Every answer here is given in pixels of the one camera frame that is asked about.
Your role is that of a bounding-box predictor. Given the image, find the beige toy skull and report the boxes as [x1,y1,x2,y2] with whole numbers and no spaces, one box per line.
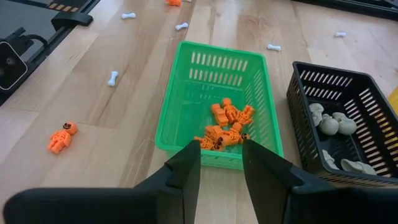
[331,111,358,136]
[318,113,340,136]
[322,149,340,170]
[340,158,377,176]
[308,102,325,127]

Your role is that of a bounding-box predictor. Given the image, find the black mat orange stripes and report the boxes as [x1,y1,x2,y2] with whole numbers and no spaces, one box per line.
[46,1,81,13]

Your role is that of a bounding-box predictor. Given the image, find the black small camera box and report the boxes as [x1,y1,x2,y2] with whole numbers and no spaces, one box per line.
[0,41,29,94]

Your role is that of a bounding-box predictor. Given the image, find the black plastic basket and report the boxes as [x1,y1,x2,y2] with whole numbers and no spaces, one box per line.
[285,61,398,189]

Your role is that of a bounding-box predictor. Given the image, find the yellow plastic basket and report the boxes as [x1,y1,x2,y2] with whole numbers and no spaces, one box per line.
[387,86,398,116]

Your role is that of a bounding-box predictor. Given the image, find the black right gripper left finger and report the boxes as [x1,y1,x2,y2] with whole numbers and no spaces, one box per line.
[2,139,201,224]

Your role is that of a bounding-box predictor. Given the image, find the green plastic basket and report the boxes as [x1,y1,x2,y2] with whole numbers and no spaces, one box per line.
[154,40,284,171]

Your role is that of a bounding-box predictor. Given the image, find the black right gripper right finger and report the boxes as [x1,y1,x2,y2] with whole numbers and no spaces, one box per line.
[241,139,398,224]

